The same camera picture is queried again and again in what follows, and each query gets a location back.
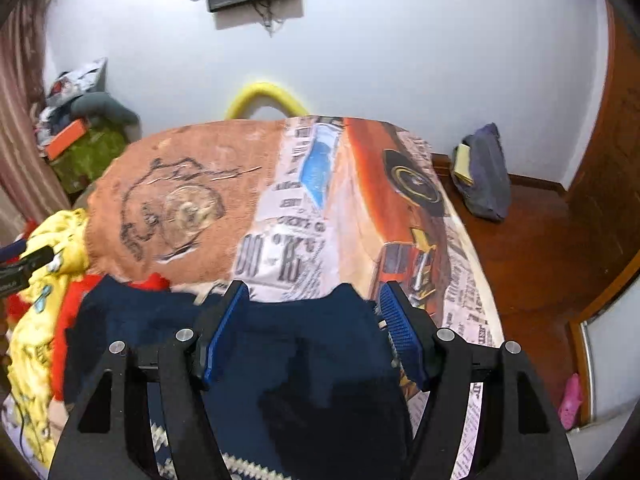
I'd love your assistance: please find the printed bag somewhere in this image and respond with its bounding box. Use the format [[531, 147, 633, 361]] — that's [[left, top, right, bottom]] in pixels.
[[45, 57, 108, 108]]

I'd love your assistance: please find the pink striped curtain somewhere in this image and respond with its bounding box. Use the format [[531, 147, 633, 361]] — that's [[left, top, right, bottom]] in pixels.
[[0, 0, 73, 246]]

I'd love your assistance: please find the pink slipper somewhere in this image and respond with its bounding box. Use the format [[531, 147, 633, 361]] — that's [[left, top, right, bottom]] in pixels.
[[559, 374, 585, 430]]

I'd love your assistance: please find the yellow cartoon blanket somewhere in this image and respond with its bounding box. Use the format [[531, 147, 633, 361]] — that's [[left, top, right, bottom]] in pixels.
[[7, 208, 93, 466]]

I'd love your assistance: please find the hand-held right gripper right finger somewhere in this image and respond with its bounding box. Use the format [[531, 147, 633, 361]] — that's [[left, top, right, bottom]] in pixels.
[[377, 280, 581, 480]]

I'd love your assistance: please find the navy patterned hoodie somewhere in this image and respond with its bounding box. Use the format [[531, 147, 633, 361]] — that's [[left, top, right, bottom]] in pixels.
[[62, 275, 416, 480]]

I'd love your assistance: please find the yellow foam tube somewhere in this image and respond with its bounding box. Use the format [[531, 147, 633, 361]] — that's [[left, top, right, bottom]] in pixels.
[[223, 81, 310, 121]]

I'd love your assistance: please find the black monitor cable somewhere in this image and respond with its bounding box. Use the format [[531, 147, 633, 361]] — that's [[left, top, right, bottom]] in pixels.
[[252, 0, 286, 36]]

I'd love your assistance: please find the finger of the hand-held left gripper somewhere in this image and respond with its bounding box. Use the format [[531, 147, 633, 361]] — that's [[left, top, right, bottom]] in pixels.
[[0, 239, 56, 297]]

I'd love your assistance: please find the red cloth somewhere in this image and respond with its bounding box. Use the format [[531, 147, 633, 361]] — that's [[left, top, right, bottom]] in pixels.
[[7, 272, 171, 403]]

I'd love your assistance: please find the dark blue cushion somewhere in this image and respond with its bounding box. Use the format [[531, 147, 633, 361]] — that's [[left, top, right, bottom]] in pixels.
[[451, 122, 512, 223]]

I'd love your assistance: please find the yellow sponge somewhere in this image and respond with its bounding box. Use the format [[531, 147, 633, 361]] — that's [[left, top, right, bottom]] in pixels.
[[454, 144, 473, 181]]

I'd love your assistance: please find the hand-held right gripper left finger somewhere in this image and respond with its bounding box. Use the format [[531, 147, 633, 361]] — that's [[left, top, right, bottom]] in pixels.
[[47, 280, 251, 480]]

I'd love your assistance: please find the wooden door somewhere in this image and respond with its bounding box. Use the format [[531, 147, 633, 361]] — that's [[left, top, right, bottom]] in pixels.
[[565, 0, 640, 321]]

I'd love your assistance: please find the green cloth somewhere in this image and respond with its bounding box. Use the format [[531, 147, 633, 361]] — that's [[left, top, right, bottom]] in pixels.
[[50, 127, 126, 193]]

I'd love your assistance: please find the orange box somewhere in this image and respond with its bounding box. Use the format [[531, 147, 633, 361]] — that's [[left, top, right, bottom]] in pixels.
[[45, 119, 90, 160]]

